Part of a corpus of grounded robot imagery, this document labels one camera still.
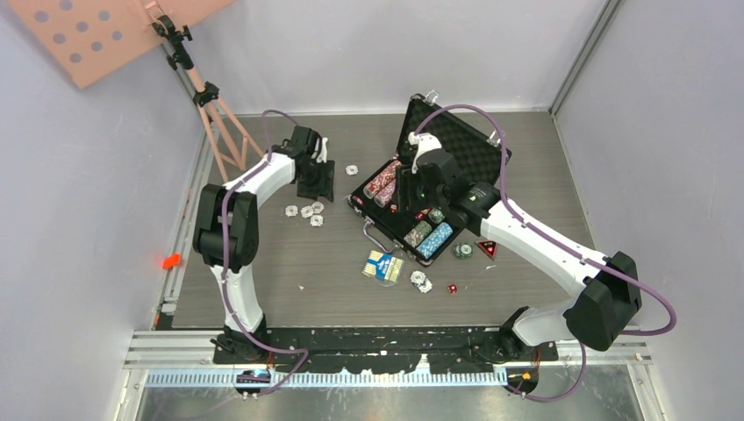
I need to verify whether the blue playing card deck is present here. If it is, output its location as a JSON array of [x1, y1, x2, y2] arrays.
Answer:
[[361, 251, 404, 287]]

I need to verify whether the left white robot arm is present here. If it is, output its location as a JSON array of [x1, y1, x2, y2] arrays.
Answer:
[[192, 126, 335, 363]]

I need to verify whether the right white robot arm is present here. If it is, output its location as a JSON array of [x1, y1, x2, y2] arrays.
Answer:
[[397, 147, 642, 360]]

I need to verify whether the green poker chip stack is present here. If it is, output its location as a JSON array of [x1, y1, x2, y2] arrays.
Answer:
[[427, 208, 446, 225]]

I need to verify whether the blue white chip lower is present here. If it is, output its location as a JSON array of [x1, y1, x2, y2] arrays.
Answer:
[[310, 214, 324, 227]]

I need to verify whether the light blue chip stack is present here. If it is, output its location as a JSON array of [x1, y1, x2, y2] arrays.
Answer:
[[417, 222, 454, 260]]

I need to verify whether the grey camo chip stack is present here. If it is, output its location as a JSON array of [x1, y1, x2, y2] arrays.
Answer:
[[404, 220, 433, 247]]

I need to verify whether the red poker chip stack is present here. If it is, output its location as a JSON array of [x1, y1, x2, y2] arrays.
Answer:
[[362, 160, 401, 198]]

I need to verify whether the black poker chip case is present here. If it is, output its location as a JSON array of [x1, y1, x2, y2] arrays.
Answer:
[[347, 94, 512, 267]]

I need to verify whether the dark green chip pile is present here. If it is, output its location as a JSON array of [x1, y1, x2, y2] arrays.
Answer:
[[453, 242, 473, 259]]

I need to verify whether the red triangle all-in button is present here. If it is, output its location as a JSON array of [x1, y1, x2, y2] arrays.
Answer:
[[476, 239, 497, 260]]

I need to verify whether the blue white chip pair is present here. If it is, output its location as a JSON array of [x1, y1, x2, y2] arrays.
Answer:
[[410, 271, 433, 294]]

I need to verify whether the pink music stand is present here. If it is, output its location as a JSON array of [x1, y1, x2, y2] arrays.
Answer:
[[7, 0, 265, 175]]

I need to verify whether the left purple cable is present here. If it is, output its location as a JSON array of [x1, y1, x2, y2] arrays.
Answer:
[[219, 110, 311, 399]]

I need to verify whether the purple cable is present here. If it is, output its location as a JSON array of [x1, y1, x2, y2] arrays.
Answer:
[[219, 110, 311, 399], [410, 103, 679, 403]]

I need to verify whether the orange clip on rail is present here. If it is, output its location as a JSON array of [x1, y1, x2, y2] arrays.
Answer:
[[161, 253, 181, 270]]

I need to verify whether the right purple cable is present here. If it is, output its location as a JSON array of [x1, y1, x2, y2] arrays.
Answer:
[[410, 103, 679, 403]]

